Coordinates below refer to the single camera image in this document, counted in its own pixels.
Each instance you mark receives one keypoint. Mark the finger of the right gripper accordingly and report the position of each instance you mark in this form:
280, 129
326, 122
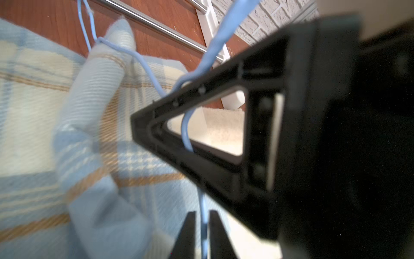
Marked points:
243, 184

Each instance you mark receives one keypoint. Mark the beige wool scarf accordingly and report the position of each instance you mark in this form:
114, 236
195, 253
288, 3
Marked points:
223, 130

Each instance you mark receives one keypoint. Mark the blue wire hanger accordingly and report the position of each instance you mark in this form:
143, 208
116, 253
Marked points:
235, 15

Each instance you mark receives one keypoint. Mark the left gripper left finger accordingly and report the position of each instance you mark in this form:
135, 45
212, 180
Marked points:
184, 247

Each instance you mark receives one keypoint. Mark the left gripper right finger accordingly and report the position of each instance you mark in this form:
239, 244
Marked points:
220, 245

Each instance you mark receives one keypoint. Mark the metal clothes rack white joints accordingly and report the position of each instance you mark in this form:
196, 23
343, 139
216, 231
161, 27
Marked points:
178, 30

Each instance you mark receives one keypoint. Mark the plaid blue cream scarf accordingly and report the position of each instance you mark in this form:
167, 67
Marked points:
74, 185

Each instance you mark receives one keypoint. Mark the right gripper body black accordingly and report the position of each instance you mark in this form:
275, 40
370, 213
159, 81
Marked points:
346, 188

